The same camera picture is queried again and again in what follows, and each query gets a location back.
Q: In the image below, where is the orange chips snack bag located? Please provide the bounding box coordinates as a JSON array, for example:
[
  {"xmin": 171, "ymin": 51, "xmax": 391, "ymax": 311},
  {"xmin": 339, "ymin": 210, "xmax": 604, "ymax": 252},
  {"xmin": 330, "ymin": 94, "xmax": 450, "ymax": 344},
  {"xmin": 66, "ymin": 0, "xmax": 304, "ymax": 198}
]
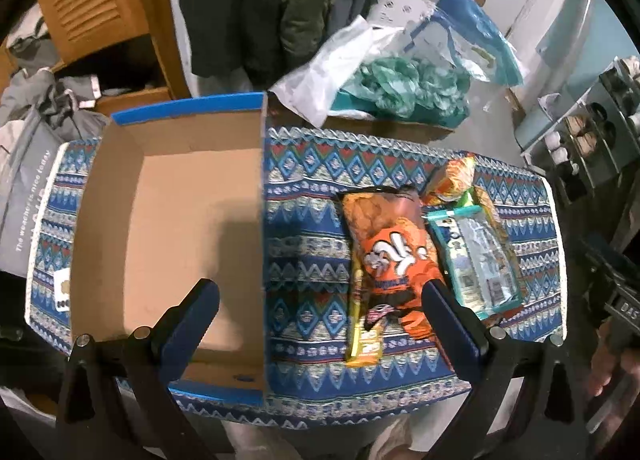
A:
[{"xmin": 340, "ymin": 186, "xmax": 444, "ymax": 341}]

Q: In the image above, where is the green crumpled plastic bag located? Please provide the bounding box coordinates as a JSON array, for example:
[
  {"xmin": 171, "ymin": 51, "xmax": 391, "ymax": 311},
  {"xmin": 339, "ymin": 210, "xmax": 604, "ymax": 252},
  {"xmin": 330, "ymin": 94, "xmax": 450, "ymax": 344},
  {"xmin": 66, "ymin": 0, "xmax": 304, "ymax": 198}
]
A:
[{"xmin": 332, "ymin": 56, "xmax": 471, "ymax": 130}]

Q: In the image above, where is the grey crumpled clothes pile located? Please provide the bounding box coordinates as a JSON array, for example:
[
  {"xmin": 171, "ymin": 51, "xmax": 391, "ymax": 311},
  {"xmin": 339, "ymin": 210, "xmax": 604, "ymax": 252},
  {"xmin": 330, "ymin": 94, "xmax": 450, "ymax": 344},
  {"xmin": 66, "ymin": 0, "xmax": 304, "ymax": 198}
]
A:
[{"xmin": 1, "ymin": 5, "xmax": 110, "ymax": 142}]

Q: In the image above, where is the white plastic bag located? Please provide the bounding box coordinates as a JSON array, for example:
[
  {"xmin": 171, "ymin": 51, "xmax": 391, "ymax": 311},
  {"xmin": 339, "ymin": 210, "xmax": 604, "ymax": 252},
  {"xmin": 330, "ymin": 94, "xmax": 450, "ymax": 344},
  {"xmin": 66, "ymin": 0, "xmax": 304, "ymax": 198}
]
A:
[{"xmin": 269, "ymin": 16, "xmax": 402, "ymax": 128}]

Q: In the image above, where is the right human hand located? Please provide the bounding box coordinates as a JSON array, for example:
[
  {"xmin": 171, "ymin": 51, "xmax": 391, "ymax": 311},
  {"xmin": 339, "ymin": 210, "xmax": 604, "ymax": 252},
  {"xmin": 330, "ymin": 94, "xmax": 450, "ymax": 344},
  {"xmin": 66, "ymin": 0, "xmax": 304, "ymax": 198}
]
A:
[{"xmin": 587, "ymin": 319, "xmax": 639, "ymax": 397}]

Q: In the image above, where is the open cardboard box blue rim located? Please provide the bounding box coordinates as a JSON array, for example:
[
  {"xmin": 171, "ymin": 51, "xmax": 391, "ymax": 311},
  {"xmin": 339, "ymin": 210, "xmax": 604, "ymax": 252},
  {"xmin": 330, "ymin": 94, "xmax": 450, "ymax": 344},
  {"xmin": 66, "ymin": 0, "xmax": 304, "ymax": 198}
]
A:
[{"xmin": 70, "ymin": 93, "xmax": 267, "ymax": 407}]

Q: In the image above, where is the yellow snack bar packet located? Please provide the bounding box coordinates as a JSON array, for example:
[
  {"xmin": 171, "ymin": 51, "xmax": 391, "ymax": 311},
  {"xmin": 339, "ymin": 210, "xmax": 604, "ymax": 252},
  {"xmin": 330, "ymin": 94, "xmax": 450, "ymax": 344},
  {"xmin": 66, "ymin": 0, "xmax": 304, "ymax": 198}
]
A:
[{"xmin": 345, "ymin": 254, "xmax": 384, "ymax": 368}]

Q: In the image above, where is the blue patterned tablecloth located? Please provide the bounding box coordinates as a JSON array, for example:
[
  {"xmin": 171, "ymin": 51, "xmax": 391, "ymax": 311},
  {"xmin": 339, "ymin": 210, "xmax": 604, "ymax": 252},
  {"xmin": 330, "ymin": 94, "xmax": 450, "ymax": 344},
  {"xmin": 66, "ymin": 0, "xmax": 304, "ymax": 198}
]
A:
[{"xmin": 24, "ymin": 125, "xmax": 569, "ymax": 431}]

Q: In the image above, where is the grey printed tote bag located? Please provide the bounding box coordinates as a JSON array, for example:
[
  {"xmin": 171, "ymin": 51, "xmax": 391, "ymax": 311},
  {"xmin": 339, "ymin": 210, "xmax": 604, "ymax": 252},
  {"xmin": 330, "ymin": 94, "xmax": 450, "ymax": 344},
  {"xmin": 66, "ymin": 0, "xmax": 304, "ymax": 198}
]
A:
[{"xmin": 1, "ymin": 111, "xmax": 63, "ymax": 278}]

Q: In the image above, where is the blue clear zip bag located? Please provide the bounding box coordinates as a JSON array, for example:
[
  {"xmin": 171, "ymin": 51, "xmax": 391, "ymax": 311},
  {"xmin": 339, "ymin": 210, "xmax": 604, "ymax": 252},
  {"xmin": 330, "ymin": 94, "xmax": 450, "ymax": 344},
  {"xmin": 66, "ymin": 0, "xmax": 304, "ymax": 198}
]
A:
[{"xmin": 401, "ymin": 0, "xmax": 526, "ymax": 87}]

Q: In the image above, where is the green broad bean snack bag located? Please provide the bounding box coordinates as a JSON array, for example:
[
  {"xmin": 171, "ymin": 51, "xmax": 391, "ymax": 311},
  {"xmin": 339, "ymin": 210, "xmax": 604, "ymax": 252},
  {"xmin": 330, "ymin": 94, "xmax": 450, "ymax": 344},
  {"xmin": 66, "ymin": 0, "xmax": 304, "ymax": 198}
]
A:
[{"xmin": 456, "ymin": 187, "xmax": 475, "ymax": 208}]

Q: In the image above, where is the teal white snack packet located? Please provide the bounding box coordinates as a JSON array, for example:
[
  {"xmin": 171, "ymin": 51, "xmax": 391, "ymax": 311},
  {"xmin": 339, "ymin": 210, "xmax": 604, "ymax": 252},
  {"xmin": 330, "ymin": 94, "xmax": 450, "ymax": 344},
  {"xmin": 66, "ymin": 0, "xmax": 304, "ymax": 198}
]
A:
[{"xmin": 426, "ymin": 206, "xmax": 522, "ymax": 320}]

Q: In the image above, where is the dark hanging jacket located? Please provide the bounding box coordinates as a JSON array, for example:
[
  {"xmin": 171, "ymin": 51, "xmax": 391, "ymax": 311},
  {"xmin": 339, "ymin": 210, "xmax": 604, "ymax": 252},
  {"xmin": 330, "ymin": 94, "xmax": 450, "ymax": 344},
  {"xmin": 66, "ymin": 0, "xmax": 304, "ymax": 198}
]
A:
[{"xmin": 179, "ymin": 0, "xmax": 330, "ymax": 88}]

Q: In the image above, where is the grey shoe rack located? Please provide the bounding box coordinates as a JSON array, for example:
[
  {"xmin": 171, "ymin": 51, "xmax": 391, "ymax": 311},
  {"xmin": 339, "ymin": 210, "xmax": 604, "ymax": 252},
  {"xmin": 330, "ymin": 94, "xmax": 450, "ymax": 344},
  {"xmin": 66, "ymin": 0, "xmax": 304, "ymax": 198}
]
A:
[{"xmin": 515, "ymin": 56, "xmax": 639, "ymax": 204}]

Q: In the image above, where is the orange red noodle snack bag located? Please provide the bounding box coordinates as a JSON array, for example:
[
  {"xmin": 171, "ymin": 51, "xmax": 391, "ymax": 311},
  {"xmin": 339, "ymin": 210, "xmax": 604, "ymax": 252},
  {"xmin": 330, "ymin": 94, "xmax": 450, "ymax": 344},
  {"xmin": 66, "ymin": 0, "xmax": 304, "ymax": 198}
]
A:
[{"xmin": 422, "ymin": 154, "xmax": 475, "ymax": 206}]

